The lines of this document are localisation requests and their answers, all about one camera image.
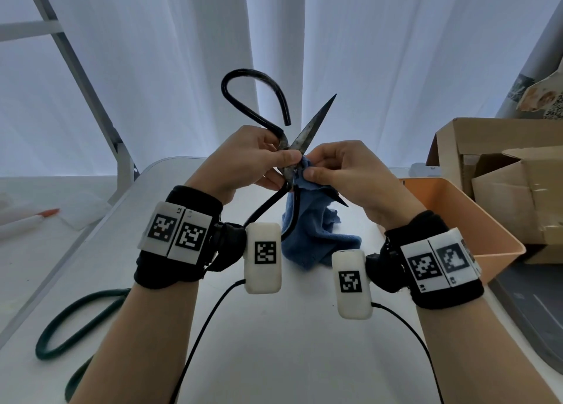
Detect person's right hand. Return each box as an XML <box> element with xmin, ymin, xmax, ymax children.
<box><xmin>301</xmin><ymin>140</ymin><xmax>428</xmax><ymax>232</ymax></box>

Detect person's left hand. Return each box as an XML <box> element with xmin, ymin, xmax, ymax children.
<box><xmin>184</xmin><ymin>125</ymin><xmax>303</xmax><ymax>207</ymax></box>

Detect black iron scissors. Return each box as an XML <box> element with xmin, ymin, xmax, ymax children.
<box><xmin>221</xmin><ymin>68</ymin><xmax>351</xmax><ymax>242</ymax></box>

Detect blue cloth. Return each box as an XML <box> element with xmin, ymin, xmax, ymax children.
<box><xmin>281</xmin><ymin>155</ymin><xmax>362</xmax><ymax>271</ymax></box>

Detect person's right forearm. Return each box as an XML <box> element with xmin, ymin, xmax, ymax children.
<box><xmin>415</xmin><ymin>290</ymin><xmax>554</xmax><ymax>404</ymax></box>

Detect person's left forearm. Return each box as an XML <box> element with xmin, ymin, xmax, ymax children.
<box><xmin>72</xmin><ymin>280</ymin><xmax>199</xmax><ymax>404</ymax></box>

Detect white left wrist marker plate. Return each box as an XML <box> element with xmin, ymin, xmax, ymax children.
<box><xmin>139</xmin><ymin>202</ymin><xmax>213</xmax><ymax>263</ymax></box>

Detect white wrist marker plate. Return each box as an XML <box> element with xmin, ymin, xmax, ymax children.
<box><xmin>399</xmin><ymin>227</ymin><xmax>483</xmax><ymax>294</ymax></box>
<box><xmin>139</xmin><ymin>202</ymin><xmax>213</xmax><ymax>263</ymax></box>

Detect white curtain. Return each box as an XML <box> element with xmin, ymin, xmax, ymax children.
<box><xmin>0</xmin><ymin>0</ymin><xmax>563</xmax><ymax>181</ymax></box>

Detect white right wrist marker plate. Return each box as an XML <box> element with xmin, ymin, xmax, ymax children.
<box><xmin>399</xmin><ymin>227</ymin><xmax>483</xmax><ymax>294</ymax></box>

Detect black left wristband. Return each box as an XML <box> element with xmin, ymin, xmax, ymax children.
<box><xmin>134</xmin><ymin>185</ymin><xmax>247</xmax><ymax>291</ymax></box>

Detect black wristband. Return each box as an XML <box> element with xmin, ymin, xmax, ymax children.
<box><xmin>134</xmin><ymin>185</ymin><xmax>247</xmax><ymax>291</ymax></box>
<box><xmin>364</xmin><ymin>209</ymin><xmax>485</xmax><ymax>309</ymax></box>

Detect orange plastic bin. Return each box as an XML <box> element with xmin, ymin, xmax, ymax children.
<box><xmin>377</xmin><ymin>177</ymin><xmax>527</xmax><ymax>260</ymax></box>

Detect black right wristband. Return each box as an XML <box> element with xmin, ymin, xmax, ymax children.
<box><xmin>364</xmin><ymin>209</ymin><xmax>485</xmax><ymax>309</ymax></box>

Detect brown cardboard box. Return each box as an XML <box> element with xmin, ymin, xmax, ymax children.
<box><xmin>426</xmin><ymin>117</ymin><xmax>563</xmax><ymax>265</ymax></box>

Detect clear plastic bag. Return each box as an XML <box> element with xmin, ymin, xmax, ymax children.
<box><xmin>61</xmin><ymin>192</ymin><xmax>111</xmax><ymax>231</ymax></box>

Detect patterned crumpled paper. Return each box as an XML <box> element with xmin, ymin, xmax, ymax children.
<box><xmin>514</xmin><ymin>75</ymin><xmax>563</xmax><ymax>121</ymax></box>

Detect grey flat tray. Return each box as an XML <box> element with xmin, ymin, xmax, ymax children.
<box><xmin>487</xmin><ymin>258</ymin><xmax>563</xmax><ymax>370</ymax></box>

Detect white pen with orange tip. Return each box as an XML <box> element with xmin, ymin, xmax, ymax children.
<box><xmin>0</xmin><ymin>208</ymin><xmax>61</xmax><ymax>242</ymax></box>

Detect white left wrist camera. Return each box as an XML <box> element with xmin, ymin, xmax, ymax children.
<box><xmin>244</xmin><ymin>222</ymin><xmax>282</xmax><ymax>295</ymax></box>

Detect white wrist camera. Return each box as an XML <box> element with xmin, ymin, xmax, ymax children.
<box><xmin>331</xmin><ymin>249</ymin><xmax>375</xmax><ymax>320</ymax></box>
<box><xmin>244</xmin><ymin>222</ymin><xmax>282</xmax><ymax>295</ymax></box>

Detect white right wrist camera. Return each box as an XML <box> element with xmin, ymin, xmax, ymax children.
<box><xmin>331</xmin><ymin>249</ymin><xmax>375</xmax><ymax>320</ymax></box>

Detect black right camera cable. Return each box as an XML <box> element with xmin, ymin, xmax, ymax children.
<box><xmin>372</xmin><ymin>302</ymin><xmax>446</xmax><ymax>404</ymax></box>

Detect black camera cable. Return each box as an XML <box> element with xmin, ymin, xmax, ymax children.
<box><xmin>372</xmin><ymin>302</ymin><xmax>446</xmax><ymax>404</ymax></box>
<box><xmin>169</xmin><ymin>280</ymin><xmax>246</xmax><ymax>404</ymax></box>

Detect black left camera cable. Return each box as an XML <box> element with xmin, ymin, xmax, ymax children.
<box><xmin>169</xmin><ymin>280</ymin><xmax>246</xmax><ymax>404</ymax></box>

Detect grey metal frame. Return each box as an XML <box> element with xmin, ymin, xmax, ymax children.
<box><xmin>0</xmin><ymin>0</ymin><xmax>140</xmax><ymax>207</ymax></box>

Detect green handled scissors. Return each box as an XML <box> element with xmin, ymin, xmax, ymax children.
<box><xmin>35</xmin><ymin>288</ymin><xmax>133</xmax><ymax>403</ymax></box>

